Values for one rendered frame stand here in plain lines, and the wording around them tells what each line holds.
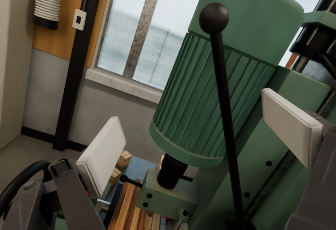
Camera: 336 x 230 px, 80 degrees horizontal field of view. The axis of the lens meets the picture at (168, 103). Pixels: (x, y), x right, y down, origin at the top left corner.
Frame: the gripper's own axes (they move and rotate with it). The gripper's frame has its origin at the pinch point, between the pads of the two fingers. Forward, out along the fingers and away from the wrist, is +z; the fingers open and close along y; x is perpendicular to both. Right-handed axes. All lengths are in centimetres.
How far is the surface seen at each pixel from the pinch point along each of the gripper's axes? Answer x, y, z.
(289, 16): 5.9, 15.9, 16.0
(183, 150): -12.8, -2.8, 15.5
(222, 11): 8.3, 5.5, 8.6
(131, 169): -36, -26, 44
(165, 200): -28.7, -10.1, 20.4
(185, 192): -29.6, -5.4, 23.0
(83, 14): 31, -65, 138
